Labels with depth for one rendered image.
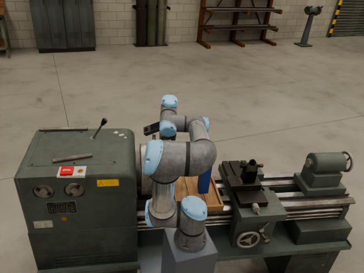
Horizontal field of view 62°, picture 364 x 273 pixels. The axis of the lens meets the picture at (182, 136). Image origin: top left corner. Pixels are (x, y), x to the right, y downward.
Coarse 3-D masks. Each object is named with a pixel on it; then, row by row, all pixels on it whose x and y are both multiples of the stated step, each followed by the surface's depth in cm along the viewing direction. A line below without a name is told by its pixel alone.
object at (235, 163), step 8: (240, 160) 222; (224, 168) 215; (232, 168) 213; (240, 168) 214; (240, 192) 193; (248, 192) 193; (256, 192) 194; (240, 200) 186; (248, 200) 187; (256, 200) 187; (264, 200) 188; (240, 208) 187
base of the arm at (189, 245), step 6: (174, 234) 141; (180, 234) 136; (186, 234) 133; (204, 234) 138; (174, 240) 140; (180, 240) 136; (186, 240) 134; (192, 240) 134; (198, 240) 135; (204, 240) 139; (180, 246) 136; (186, 246) 136; (192, 246) 135; (198, 246) 136; (204, 246) 139; (186, 252) 136; (192, 252) 136
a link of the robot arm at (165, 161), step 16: (160, 144) 97; (176, 144) 97; (144, 160) 104; (160, 160) 94; (176, 160) 95; (160, 176) 98; (176, 176) 101; (160, 192) 110; (160, 208) 120; (176, 208) 129; (160, 224) 128; (176, 224) 129
